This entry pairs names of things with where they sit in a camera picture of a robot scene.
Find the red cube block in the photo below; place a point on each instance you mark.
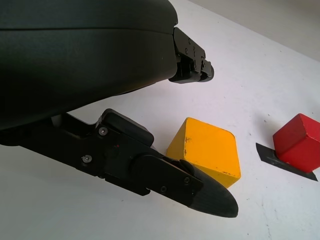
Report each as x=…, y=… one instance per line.
x=297, y=147

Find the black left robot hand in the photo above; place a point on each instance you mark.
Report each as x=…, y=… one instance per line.
x=75, y=62

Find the yellow cube block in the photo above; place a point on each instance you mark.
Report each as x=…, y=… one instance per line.
x=212, y=150

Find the black tape strip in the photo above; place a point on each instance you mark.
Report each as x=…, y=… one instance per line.
x=268, y=156

